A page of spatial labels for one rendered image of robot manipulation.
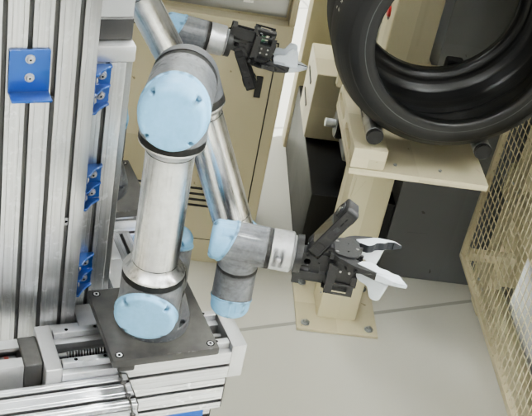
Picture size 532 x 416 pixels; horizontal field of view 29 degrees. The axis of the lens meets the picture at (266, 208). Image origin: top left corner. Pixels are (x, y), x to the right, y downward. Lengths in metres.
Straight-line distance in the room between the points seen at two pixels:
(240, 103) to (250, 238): 1.41
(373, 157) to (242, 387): 0.87
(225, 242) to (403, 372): 1.57
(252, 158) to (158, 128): 1.64
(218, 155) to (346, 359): 1.52
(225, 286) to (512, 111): 0.99
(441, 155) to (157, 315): 1.16
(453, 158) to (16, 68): 1.32
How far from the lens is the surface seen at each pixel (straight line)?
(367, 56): 2.45
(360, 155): 2.62
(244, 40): 2.54
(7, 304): 2.22
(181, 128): 1.67
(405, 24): 2.88
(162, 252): 1.84
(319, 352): 3.28
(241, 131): 3.25
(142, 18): 2.32
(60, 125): 1.99
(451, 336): 3.51
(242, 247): 1.83
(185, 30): 2.51
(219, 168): 1.89
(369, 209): 3.16
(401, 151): 2.77
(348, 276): 1.86
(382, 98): 2.50
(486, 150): 2.67
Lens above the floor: 2.12
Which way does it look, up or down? 33 degrees down
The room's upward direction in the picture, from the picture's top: 12 degrees clockwise
